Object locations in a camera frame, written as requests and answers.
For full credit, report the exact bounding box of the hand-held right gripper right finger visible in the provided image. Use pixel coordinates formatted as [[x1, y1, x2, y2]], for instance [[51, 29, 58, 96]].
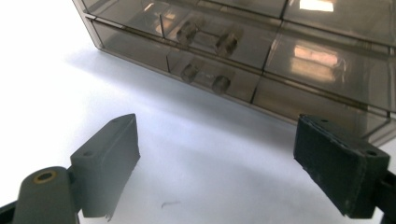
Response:
[[293, 114, 390, 219]]

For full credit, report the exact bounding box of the smoky transparent plastic drawer cabinet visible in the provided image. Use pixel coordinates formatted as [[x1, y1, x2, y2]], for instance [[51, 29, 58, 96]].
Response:
[[72, 0, 396, 147]]

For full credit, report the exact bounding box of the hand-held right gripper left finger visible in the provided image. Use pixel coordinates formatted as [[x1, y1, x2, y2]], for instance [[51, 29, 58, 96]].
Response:
[[69, 113, 141, 222]]

